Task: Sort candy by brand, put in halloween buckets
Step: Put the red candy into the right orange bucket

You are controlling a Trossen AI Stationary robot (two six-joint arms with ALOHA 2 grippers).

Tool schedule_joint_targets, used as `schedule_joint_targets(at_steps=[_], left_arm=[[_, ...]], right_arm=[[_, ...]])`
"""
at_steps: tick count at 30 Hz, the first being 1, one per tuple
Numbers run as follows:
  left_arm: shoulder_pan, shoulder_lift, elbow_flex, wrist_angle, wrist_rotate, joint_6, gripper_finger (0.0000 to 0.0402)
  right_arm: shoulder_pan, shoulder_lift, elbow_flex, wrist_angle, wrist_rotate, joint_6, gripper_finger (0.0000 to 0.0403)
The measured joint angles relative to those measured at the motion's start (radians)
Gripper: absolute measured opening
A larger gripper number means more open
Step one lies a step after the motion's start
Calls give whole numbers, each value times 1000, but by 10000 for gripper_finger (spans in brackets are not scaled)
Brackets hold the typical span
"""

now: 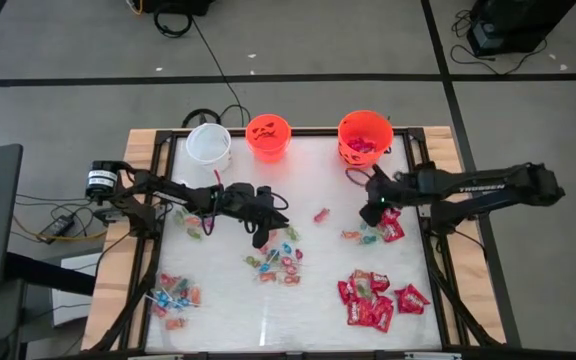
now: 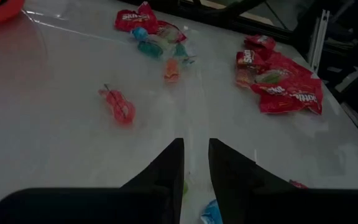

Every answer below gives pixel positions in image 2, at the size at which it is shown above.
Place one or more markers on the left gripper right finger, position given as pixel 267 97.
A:
pixel 259 202

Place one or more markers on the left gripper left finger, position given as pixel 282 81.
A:
pixel 154 199

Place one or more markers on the red wrapped candy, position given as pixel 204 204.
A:
pixel 117 105
pixel 297 184

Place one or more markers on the teal wrapped candy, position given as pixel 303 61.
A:
pixel 150 49
pixel 181 51

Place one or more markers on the orange wrapped candy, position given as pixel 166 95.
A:
pixel 244 77
pixel 171 70

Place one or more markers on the red Skittles pack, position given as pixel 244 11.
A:
pixel 134 18
pixel 174 32
pixel 259 42
pixel 273 90
pixel 306 101
pixel 291 66
pixel 249 59

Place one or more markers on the blue wrapped candy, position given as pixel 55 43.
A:
pixel 211 213
pixel 140 33

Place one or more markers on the white metal bracket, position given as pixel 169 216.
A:
pixel 319 40

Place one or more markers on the green wrapped candy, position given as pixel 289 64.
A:
pixel 270 77
pixel 185 187

